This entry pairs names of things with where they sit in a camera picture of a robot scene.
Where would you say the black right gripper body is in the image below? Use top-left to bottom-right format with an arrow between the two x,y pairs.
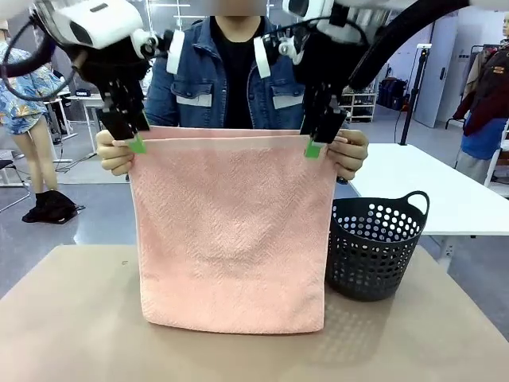
293,31 -> 356,95

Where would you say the person's left hand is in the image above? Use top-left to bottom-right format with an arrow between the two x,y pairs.
326,130 -> 371,185

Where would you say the long white workbench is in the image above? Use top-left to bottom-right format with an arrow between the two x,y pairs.
63,93 -> 105,137

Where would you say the black suitcase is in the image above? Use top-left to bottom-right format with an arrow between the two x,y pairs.
377,77 -> 409,111

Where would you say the grey door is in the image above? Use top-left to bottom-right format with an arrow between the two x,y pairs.
412,17 -> 460,129

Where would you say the dark perforated plastic laundry basket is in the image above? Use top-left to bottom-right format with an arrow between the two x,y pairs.
324,190 -> 432,302

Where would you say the black clothes pile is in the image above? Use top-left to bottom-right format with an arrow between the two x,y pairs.
21,189 -> 80,224

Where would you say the large white table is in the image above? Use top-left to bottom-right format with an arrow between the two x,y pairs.
348,142 -> 509,236

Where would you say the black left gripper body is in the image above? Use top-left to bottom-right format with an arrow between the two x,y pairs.
73,34 -> 150,99

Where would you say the pink terry towel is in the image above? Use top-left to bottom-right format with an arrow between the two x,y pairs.
127,124 -> 340,336

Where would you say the black tripod stand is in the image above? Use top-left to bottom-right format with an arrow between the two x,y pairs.
396,43 -> 433,146

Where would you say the black arm cable sleeve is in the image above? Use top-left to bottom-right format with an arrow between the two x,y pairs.
0,18 -> 56,80
348,0 -> 471,92

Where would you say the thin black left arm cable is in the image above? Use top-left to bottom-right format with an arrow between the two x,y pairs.
0,65 -> 77,101

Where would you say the dark maroon hanging jacket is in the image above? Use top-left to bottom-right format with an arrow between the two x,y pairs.
452,39 -> 509,138

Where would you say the black left arm cable sleeve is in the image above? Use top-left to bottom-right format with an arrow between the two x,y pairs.
0,18 -> 56,80

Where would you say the person's right hand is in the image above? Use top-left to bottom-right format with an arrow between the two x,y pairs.
95,129 -> 137,177

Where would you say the wooden shelf unit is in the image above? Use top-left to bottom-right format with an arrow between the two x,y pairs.
342,92 -> 379,124

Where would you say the person in denim jacket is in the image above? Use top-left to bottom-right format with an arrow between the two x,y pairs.
143,14 -> 308,131

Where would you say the beige hanging coat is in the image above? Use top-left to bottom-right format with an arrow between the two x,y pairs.
462,49 -> 493,101

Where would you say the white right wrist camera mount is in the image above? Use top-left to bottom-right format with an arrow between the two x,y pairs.
253,29 -> 308,80

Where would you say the mannequin in floral shirt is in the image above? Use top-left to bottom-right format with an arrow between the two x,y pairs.
0,18 -> 68,201

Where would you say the blue hanging garment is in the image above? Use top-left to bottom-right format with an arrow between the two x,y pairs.
460,113 -> 509,161

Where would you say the black metal chair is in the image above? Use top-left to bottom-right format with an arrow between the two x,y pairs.
0,148 -> 32,212

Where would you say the black right arm cable sleeve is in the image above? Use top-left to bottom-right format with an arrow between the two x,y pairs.
348,0 -> 471,92

